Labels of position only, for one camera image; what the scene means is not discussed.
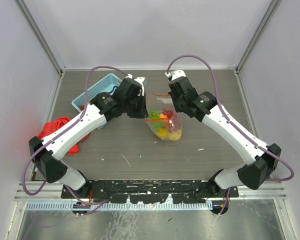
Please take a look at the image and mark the green grape bunch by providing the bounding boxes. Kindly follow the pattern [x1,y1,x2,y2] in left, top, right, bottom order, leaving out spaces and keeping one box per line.
[149,110,165,131]

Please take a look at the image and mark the clear orange zip top bag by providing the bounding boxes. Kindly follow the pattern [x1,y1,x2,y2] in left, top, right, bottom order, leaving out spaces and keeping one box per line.
[145,92,183,142]

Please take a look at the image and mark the purple red grape bunch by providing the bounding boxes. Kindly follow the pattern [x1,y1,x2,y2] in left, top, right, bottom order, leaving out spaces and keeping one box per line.
[162,108,182,133]

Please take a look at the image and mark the red orange peach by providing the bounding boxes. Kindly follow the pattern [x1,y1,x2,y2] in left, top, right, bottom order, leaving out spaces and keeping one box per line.
[159,113,166,119]

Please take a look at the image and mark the yellow pear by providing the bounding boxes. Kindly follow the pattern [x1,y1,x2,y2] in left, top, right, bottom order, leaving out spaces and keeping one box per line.
[167,130,182,141]

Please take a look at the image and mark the yellow mango slice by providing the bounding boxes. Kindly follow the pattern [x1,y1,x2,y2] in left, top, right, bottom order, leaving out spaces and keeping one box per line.
[156,127,169,139]

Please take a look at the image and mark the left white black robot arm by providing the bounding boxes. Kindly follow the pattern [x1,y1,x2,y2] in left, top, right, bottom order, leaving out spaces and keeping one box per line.
[29,77,148,198]

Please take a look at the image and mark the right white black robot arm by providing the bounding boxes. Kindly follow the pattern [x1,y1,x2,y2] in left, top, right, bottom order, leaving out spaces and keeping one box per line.
[168,70,281,197]

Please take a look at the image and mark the light blue plastic basket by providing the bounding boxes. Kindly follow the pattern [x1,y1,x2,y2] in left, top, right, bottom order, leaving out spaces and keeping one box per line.
[71,72,123,131]

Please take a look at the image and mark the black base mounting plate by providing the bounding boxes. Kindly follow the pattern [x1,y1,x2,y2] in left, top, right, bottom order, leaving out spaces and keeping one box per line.
[61,179,227,204]

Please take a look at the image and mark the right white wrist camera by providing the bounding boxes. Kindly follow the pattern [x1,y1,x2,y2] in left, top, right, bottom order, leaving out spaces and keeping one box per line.
[164,70,186,81]

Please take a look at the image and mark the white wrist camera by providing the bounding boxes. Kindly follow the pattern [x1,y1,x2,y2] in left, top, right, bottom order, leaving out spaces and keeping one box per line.
[164,70,186,81]
[126,73,146,97]

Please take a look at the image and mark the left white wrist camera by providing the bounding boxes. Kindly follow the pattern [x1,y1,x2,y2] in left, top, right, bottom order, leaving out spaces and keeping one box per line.
[126,73,146,97]

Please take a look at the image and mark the aluminium frame rail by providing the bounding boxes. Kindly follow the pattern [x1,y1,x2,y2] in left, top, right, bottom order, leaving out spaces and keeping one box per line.
[14,182,286,201]

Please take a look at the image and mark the white slotted cable duct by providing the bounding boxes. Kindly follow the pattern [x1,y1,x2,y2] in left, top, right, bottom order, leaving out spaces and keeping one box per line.
[25,200,213,211]

